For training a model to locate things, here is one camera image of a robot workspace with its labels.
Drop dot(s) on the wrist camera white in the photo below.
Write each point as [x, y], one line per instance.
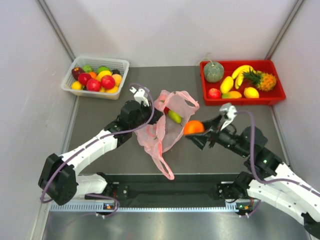
[140, 95]
[228, 112]

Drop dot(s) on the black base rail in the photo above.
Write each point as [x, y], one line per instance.
[186, 190]

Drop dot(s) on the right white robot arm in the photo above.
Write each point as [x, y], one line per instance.
[269, 179]

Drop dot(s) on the green melon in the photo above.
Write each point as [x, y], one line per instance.
[213, 70]

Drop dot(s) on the green apple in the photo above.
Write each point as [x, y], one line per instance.
[102, 68]

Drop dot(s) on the pink printed plastic bag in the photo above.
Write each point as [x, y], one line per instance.
[160, 137]

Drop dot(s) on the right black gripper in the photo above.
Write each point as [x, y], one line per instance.
[200, 140]

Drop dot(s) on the red apple right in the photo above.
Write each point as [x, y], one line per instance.
[107, 82]

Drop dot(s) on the orange pineapple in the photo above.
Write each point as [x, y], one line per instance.
[261, 80]

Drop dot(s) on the green yellow fruit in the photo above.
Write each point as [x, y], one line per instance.
[175, 117]

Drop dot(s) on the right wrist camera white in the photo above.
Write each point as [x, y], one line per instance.
[228, 112]

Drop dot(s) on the yellow banana bunch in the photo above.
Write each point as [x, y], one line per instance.
[238, 75]

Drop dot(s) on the red green yellow mango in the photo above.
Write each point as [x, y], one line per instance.
[231, 95]

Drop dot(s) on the orange fruit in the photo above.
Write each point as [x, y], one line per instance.
[193, 127]

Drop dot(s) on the red apple middle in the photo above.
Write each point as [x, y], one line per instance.
[93, 85]

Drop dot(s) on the red apple in tray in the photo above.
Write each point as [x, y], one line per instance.
[214, 93]

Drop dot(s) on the white perforated plastic basket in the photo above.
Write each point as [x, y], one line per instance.
[96, 62]

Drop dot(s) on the green lime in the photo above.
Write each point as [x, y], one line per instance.
[87, 68]

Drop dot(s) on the yellow fruit in basket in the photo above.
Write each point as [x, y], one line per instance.
[102, 74]

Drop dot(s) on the small orange tangerine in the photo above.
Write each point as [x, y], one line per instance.
[92, 74]

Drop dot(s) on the yellow lemon in basket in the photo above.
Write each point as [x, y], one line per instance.
[76, 85]

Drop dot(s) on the dark red fruit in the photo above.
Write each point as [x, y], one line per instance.
[76, 71]

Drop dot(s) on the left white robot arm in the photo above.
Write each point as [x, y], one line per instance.
[60, 178]

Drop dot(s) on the orange peach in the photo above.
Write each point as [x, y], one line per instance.
[118, 79]

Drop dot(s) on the dark mangosteen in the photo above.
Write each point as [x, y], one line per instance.
[116, 71]

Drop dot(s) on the grey slotted cable duct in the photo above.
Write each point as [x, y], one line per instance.
[109, 206]

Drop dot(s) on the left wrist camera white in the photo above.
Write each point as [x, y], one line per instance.
[140, 95]

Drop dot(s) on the red apple left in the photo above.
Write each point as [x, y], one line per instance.
[83, 78]

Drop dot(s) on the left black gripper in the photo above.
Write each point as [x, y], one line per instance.
[157, 114]

